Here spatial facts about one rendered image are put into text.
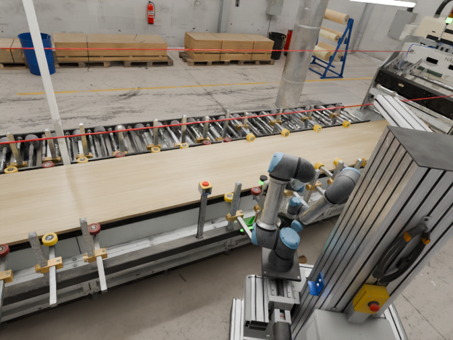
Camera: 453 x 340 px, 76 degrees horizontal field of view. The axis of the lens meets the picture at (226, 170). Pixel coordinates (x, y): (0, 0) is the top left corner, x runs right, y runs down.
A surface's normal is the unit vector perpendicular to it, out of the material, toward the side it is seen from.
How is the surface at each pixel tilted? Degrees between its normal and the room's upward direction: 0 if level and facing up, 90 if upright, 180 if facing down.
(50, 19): 90
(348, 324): 0
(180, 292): 0
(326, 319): 0
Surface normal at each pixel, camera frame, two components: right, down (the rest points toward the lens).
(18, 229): 0.13, -0.80
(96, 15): 0.43, 0.59
